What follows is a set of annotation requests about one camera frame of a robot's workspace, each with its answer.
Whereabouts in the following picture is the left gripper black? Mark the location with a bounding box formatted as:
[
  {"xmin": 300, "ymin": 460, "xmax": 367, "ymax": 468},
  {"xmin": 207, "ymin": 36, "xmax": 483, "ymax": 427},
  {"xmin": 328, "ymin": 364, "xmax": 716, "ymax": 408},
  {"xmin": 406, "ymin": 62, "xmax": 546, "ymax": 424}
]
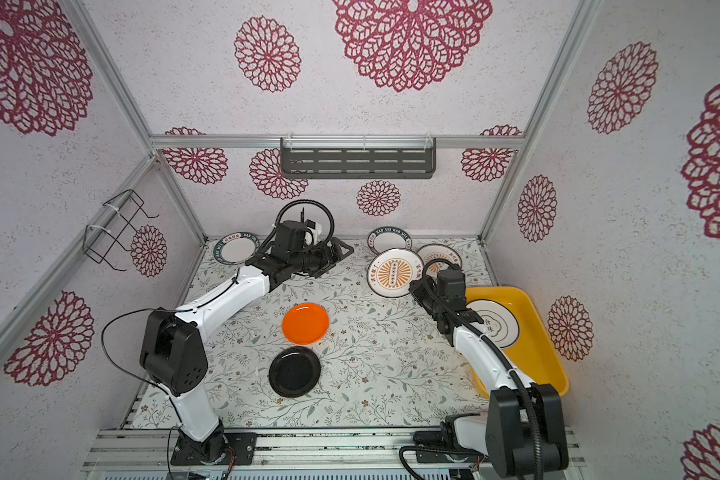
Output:
[{"xmin": 290, "ymin": 235, "xmax": 354, "ymax": 279}]

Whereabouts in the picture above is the orange sunburst plate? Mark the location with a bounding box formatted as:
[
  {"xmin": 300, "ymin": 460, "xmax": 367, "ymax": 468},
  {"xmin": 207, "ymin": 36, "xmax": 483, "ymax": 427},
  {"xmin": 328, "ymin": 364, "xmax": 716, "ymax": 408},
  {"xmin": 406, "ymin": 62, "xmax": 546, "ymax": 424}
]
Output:
[
  {"xmin": 366, "ymin": 248, "xmax": 424, "ymax": 299},
  {"xmin": 417, "ymin": 243, "xmax": 463, "ymax": 278}
]

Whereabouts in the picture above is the white flower outline plate front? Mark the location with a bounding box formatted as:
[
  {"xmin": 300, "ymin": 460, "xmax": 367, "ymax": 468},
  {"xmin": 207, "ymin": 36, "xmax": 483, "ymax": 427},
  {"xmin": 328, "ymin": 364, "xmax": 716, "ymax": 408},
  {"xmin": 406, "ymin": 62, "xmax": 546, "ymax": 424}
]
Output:
[{"xmin": 467, "ymin": 300, "xmax": 520, "ymax": 349}]

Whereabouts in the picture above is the yellow plastic bin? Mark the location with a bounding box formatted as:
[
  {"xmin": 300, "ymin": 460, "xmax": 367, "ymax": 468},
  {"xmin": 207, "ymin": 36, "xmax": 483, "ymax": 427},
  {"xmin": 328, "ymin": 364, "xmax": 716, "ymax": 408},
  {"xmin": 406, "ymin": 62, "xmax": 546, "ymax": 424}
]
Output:
[{"xmin": 466, "ymin": 287, "xmax": 570, "ymax": 396}]

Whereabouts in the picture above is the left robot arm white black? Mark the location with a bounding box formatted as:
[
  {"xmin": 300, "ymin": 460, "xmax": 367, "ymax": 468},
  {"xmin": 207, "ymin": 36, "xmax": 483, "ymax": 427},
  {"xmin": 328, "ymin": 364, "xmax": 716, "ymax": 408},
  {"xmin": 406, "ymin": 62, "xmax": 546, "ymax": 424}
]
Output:
[{"xmin": 138, "ymin": 199, "xmax": 354, "ymax": 462}]

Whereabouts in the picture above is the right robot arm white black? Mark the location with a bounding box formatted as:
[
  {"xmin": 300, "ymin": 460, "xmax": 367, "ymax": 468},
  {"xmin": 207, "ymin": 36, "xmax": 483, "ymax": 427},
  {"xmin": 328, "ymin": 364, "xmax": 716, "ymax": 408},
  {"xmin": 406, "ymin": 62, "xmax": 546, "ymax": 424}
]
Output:
[{"xmin": 399, "ymin": 262, "xmax": 570, "ymax": 479}]

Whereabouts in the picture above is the green rim plate back right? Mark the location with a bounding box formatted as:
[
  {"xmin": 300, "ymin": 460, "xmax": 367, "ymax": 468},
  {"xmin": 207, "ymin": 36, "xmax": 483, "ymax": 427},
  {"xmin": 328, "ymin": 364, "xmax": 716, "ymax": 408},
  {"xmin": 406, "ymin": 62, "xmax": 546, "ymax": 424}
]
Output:
[{"xmin": 367, "ymin": 226, "xmax": 412, "ymax": 254}]

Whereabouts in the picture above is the green rim plate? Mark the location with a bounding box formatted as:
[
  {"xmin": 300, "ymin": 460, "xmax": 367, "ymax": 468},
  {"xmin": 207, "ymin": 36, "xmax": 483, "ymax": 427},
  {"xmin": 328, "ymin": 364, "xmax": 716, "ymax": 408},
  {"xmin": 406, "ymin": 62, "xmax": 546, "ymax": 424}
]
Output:
[
  {"xmin": 367, "ymin": 226, "xmax": 412, "ymax": 254},
  {"xmin": 213, "ymin": 232, "xmax": 260, "ymax": 266}
]

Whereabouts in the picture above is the orange plastic plate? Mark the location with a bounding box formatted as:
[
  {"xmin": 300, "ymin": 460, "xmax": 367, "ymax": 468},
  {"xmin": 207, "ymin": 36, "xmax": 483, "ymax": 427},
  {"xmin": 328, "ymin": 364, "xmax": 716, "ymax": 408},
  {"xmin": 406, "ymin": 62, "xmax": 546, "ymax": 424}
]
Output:
[{"xmin": 281, "ymin": 303, "xmax": 330, "ymax": 346}]

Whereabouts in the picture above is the green rim plate back left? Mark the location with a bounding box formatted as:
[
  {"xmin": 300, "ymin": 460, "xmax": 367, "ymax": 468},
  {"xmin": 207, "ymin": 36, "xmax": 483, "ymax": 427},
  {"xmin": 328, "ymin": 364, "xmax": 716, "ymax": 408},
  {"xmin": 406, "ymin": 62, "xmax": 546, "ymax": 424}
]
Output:
[{"xmin": 213, "ymin": 232, "xmax": 260, "ymax": 266}]

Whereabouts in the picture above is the black plate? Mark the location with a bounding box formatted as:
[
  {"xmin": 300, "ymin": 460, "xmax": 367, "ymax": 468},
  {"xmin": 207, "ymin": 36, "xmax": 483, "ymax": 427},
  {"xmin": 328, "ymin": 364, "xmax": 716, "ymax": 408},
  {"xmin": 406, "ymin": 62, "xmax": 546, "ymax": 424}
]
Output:
[{"xmin": 268, "ymin": 346, "xmax": 321, "ymax": 398}]

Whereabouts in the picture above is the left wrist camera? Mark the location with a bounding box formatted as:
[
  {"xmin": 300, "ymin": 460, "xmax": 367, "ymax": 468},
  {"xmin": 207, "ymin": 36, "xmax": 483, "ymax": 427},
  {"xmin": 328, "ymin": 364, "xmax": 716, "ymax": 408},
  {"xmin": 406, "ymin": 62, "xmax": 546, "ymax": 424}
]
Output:
[{"xmin": 272, "ymin": 220, "xmax": 322, "ymax": 254}]

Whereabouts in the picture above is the grey wall shelf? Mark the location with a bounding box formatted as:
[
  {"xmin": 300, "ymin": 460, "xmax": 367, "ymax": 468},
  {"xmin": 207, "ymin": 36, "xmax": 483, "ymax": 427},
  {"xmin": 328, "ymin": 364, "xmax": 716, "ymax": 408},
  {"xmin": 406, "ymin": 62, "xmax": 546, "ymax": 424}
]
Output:
[{"xmin": 279, "ymin": 136, "xmax": 437, "ymax": 180}]

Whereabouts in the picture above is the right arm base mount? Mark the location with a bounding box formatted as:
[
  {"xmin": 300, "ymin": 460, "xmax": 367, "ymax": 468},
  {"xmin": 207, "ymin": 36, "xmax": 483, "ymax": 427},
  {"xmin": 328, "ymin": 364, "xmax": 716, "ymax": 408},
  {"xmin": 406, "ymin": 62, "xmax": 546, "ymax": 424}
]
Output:
[{"xmin": 413, "ymin": 412, "xmax": 500, "ymax": 462}]

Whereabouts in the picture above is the black wire wall rack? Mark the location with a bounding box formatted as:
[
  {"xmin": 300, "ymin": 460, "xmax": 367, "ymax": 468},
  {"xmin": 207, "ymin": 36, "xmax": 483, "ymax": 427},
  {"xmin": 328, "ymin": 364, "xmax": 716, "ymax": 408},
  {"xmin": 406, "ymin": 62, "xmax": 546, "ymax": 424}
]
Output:
[{"xmin": 81, "ymin": 189, "xmax": 159, "ymax": 272}]

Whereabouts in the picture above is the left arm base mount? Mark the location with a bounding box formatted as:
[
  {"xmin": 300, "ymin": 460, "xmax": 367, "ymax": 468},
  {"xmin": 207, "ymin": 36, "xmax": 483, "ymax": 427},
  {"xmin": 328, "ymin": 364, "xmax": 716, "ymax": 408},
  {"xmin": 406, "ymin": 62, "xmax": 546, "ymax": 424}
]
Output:
[{"xmin": 169, "ymin": 424, "xmax": 258, "ymax": 466}]

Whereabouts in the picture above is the aluminium front rail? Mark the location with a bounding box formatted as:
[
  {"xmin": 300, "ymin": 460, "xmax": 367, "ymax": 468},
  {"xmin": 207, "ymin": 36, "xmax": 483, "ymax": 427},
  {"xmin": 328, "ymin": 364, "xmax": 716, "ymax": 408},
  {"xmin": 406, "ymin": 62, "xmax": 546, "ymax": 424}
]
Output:
[{"xmin": 82, "ymin": 427, "xmax": 587, "ymax": 472}]

